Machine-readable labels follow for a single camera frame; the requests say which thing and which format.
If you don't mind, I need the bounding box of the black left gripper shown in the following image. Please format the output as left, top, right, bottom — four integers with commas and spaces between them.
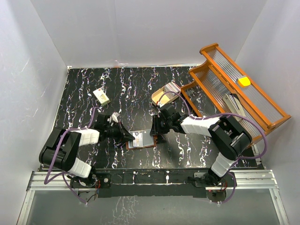
105, 120, 135, 143

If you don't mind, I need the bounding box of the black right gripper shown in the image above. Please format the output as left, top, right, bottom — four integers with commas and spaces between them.
150, 115, 172, 135

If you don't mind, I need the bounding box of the orange leather card holder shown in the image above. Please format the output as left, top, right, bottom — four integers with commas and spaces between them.
126, 129, 157, 150

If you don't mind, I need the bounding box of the white patterned credit card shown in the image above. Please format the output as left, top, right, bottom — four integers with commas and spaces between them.
132, 131, 145, 147

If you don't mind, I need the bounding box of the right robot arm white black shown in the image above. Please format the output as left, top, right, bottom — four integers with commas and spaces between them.
150, 104, 252, 186

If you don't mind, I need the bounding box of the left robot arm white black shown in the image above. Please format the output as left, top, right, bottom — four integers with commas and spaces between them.
39, 113, 135, 187

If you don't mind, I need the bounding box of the beige oval plastic tray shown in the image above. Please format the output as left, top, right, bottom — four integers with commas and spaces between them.
151, 86, 179, 106

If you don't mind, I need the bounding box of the white staples box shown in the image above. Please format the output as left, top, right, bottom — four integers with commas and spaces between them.
93, 88, 110, 106

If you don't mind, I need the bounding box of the orange wooden tiered rack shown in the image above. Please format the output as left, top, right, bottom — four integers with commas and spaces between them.
181, 43, 291, 144

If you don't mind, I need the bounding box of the large grey black stapler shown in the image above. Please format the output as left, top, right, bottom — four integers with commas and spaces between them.
223, 93, 246, 117

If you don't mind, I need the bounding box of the yellow sticky note block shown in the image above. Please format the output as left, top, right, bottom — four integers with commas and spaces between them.
237, 76, 251, 88

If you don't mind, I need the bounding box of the black base rail with mounts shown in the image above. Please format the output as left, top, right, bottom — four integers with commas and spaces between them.
67, 167, 237, 200

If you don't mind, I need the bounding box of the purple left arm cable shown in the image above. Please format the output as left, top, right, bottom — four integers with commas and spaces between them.
44, 106, 101, 204

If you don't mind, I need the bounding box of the aluminium frame profile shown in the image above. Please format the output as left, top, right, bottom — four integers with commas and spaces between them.
17, 169, 289, 225

